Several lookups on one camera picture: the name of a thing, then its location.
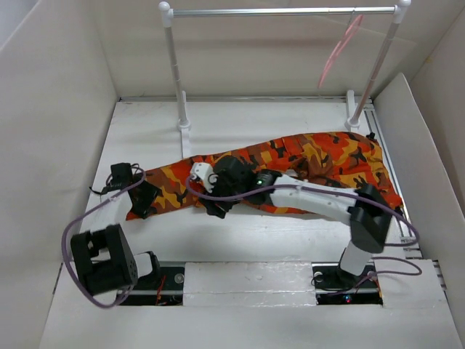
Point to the pink clothes hanger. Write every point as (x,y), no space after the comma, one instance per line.
(351,30)

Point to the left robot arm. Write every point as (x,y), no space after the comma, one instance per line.
(103,258)

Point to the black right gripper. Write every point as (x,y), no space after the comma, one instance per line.
(213,207)

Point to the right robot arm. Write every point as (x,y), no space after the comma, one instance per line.
(362,210)

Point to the white foam block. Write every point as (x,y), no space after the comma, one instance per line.
(249,284)

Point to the white clothes rack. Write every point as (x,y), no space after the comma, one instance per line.
(279,53)

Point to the orange camouflage trousers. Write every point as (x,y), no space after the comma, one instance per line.
(336,159)

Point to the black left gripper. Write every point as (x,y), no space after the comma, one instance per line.
(151,193)

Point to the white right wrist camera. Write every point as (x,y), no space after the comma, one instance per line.
(205,173)

